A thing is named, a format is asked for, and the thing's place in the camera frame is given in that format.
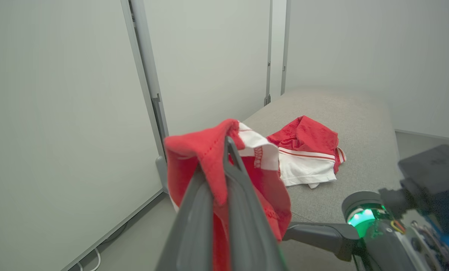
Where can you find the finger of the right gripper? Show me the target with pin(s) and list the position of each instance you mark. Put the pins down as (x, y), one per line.
(318, 233)

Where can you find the grey fabric sofa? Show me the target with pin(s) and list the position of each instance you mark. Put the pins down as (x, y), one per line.
(359, 124)

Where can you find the grey partition leg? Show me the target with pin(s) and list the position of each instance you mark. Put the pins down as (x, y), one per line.
(162, 173)

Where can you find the red white striped garment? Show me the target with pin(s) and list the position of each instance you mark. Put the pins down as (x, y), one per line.
(307, 137)

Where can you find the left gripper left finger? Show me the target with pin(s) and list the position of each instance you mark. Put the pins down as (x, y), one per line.
(196, 226)

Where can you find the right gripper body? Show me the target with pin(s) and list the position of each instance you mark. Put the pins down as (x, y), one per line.
(386, 244)

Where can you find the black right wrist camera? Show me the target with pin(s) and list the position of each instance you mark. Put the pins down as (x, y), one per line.
(435, 177)

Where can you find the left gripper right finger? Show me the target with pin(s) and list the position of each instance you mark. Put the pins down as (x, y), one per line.
(247, 226)

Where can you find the red garment white patterned band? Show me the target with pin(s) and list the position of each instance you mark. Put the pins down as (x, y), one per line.
(194, 150)

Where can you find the white partition panel grey frame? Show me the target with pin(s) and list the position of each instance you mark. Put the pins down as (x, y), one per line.
(58, 113)
(209, 56)
(359, 56)

